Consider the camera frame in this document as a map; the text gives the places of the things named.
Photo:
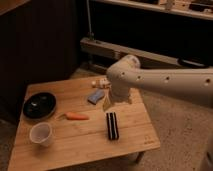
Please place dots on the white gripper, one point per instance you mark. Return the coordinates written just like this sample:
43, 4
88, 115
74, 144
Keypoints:
117, 94

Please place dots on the black striped eraser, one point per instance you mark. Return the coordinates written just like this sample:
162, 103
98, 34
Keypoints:
113, 133

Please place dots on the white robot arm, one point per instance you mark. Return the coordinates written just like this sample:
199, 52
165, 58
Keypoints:
194, 85

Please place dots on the blue sponge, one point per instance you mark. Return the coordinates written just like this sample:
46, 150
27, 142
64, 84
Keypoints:
96, 96

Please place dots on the small white bottle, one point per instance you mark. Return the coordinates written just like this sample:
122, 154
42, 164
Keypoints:
101, 83

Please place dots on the orange carrot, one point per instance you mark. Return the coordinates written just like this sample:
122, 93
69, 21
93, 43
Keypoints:
73, 116

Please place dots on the wooden table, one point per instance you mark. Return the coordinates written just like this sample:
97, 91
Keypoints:
81, 141

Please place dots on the metal beam base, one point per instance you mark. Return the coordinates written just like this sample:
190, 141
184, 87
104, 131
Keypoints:
147, 59

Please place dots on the black bowl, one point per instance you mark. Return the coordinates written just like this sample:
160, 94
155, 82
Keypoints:
39, 105

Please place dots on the metal vertical pole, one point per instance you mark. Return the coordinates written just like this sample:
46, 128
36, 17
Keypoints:
91, 34

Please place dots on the wooden shelf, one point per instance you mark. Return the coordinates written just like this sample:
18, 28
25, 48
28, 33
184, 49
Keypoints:
158, 8

